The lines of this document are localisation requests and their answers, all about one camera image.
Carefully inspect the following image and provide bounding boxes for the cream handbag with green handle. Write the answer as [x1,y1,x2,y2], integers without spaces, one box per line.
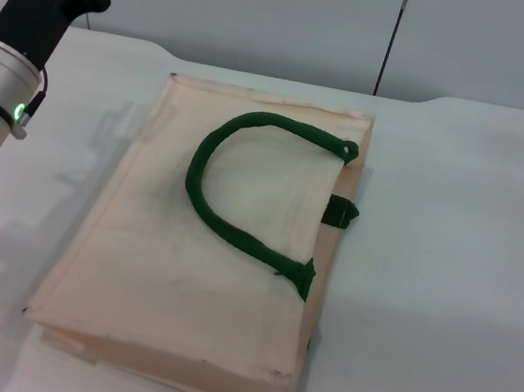
[12,57,380,392]

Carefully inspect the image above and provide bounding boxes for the thin dark vertical rod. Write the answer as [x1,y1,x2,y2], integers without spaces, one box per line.
[371,0,412,101]

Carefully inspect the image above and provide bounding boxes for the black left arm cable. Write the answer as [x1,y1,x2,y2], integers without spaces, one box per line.
[11,64,53,143]

